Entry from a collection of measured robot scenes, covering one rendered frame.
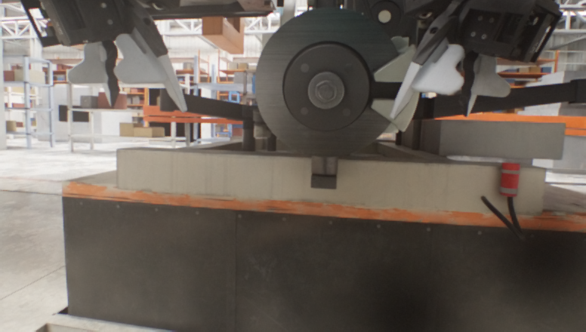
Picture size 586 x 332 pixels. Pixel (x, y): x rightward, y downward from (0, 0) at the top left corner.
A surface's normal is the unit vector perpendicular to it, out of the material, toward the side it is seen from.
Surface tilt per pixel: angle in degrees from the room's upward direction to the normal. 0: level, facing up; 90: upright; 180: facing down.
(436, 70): 63
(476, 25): 93
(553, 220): 90
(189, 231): 90
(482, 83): 124
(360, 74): 104
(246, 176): 90
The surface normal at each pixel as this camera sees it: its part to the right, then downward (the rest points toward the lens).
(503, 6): -0.85, 0.07
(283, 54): -0.13, 0.32
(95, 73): 0.76, 0.61
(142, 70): 0.64, -0.37
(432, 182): -0.13, 0.08
